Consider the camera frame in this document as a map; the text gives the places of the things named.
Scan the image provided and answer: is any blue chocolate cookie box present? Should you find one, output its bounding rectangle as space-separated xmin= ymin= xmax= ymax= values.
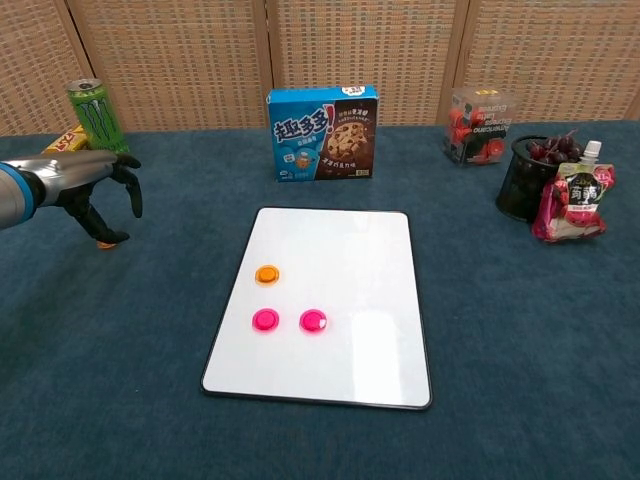
xmin=265 ymin=85 xmax=380 ymax=184

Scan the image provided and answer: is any woven wooden folding screen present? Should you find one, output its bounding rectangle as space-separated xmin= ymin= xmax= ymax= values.
xmin=0 ymin=0 xmax=640 ymax=137

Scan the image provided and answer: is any pink jelly drink pouch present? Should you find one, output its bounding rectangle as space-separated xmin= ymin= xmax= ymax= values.
xmin=531 ymin=140 xmax=617 ymax=245

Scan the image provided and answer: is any green energy drink can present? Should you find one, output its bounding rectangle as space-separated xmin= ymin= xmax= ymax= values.
xmin=67 ymin=78 xmax=131 ymax=154

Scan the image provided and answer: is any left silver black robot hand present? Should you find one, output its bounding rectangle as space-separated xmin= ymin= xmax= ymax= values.
xmin=9 ymin=150 xmax=144 ymax=245

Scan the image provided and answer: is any yellow gold snack box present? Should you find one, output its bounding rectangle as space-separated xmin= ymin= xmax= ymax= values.
xmin=41 ymin=124 xmax=92 ymax=155

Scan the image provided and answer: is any white magnetic board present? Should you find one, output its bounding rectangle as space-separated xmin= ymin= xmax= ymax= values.
xmin=200 ymin=206 xmax=433 ymax=412

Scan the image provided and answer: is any clear box of coffee capsules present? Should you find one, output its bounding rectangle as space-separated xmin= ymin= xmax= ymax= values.
xmin=443 ymin=87 xmax=518 ymax=167

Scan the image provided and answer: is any pink round magnet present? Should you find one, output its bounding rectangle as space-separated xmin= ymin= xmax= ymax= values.
xmin=251 ymin=307 xmax=281 ymax=334
xmin=298 ymin=308 xmax=330 ymax=335

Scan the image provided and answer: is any dark red cherries bunch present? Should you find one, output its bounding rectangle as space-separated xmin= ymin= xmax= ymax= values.
xmin=524 ymin=129 xmax=584 ymax=165

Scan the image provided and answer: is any black mesh cup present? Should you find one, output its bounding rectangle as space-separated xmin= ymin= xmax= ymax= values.
xmin=495 ymin=135 xmax=584 ymax=224

